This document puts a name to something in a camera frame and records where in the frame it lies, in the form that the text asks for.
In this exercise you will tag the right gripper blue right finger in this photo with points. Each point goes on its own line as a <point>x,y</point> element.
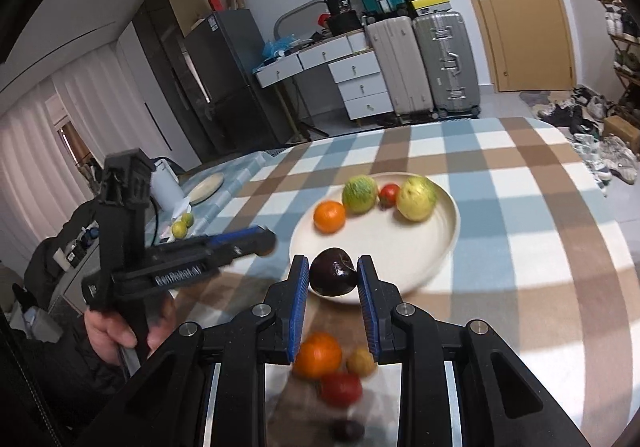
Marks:
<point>395,329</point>

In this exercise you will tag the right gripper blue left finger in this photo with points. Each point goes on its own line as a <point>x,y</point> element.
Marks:
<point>271,330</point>

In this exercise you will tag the black refrigerator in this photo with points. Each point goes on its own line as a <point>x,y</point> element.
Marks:
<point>225,48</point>

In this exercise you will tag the wrinkled green melon fruit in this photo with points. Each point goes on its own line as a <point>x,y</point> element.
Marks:
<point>360,194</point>

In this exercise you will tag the person's left hand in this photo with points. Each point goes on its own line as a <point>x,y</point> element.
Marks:
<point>107,332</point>

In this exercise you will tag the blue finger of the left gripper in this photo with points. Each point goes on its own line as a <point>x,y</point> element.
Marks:
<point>240,244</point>

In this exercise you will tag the brown blue checkered tablecloth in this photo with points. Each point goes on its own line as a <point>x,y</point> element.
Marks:
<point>539,256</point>

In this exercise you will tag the yellow lemon on side table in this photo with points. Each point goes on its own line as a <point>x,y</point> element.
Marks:
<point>179,229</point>

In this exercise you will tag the white kettle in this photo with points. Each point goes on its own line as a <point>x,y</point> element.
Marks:
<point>166,190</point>

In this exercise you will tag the cream round plate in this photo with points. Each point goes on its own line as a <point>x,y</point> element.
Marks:
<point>406,254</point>

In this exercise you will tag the tan wooden door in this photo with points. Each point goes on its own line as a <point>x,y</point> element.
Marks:
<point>527,43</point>

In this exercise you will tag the wooden shoe rack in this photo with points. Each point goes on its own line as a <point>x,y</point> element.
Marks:
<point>622,115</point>

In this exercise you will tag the green lime on side table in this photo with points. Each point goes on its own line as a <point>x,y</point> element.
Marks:
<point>187,219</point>

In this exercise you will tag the white drawer desk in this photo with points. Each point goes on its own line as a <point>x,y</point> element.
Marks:
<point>338,74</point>

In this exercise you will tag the orange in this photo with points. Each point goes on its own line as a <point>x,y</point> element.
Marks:
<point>329,216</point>
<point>319,355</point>

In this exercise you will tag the dark purple plum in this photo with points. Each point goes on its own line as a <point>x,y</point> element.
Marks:
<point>332,273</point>

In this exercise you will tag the teal checkered side tablecloth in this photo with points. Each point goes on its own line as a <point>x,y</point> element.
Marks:
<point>236,173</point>

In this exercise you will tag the red tomato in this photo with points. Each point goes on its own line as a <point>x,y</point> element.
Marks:
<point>388,195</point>
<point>340,389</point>

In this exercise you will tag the silver aluminium suitcase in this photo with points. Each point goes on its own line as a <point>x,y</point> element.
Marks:
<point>449,64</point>

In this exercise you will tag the beige suitcase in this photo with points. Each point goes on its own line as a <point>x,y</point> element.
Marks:
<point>399,56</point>

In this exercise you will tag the yellow-green guava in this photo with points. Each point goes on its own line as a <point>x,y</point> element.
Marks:
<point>417,199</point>

